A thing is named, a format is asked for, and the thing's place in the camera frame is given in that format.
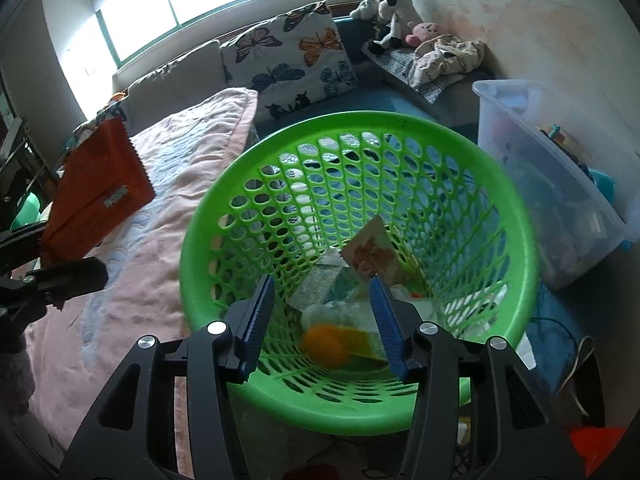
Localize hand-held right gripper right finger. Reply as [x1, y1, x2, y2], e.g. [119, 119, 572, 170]
[369, 275, 588, 480]

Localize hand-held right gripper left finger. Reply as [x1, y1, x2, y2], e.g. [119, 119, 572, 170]
[57, 274, 277, 480]

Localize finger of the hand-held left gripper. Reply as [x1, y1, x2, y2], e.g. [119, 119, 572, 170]
[25, 257, 108, 311]
[0, 223, 49, 263]

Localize clear plastic bottle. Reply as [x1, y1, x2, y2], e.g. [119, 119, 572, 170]
[300, 300, 381, 346]

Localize orange peel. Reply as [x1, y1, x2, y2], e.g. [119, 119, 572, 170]
[301, 324, 387, 367]

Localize orange snack packet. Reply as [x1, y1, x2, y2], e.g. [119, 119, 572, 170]
[42, 119, 156, 261]

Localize green plastic basket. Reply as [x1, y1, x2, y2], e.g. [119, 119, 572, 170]
[180, 112, 540, 436]

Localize person's left forearm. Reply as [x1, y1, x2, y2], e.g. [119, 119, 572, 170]
[0, 330, 37, 417]

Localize green plastic tub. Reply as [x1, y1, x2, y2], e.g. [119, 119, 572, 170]
[10, 192, 44, 228]

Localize white paper wrapper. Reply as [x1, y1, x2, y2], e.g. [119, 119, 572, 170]
[287, 255, 347, 311]

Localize brown printed packet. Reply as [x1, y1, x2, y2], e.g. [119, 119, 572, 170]
[342, 215, 407, 281]

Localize metal rack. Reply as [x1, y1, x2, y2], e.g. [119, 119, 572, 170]
[0, 115, 66, 192]

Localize white paper sheet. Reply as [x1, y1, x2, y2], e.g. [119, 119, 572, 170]
[514, 334, 539, 372]

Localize small butterfly print pillow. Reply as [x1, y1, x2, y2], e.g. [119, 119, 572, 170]
[75, 100, 132, 141]

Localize pink blanket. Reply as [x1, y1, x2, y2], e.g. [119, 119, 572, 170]
[22, 87, 261, 480]

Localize white pillow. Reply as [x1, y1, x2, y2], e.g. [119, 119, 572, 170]
[112, 39, 233, 131]

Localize clear plastic storage bin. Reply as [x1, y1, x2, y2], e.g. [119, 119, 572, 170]
[472, 79, 633, 291]

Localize blue bed sheet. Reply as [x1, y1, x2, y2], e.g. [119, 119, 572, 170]
[255, 15, 482, 137]

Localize red plastic object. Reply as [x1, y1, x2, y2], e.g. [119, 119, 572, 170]
[570, 425, 629, 479]

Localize patterned grey mat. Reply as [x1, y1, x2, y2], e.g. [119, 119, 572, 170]
[361, 40, 466, 107]

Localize large butterfly print pillow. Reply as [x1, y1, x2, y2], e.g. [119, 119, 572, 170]
[220, 1, 360, 122]

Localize crumpled printed cloth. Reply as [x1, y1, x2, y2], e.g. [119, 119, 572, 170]
[407, 36, 487, 88]

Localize pink plush toy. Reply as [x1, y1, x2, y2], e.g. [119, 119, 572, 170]
[405, 21, 440, 47]

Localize cow plush toy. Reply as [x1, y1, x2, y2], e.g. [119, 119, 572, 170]
[369, 0, 424, 56]

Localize white plush toy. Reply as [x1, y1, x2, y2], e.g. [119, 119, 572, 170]
[349, 0, 381, 22]

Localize thin cable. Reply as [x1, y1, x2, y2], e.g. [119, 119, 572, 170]
[530, 315, 597, 417]

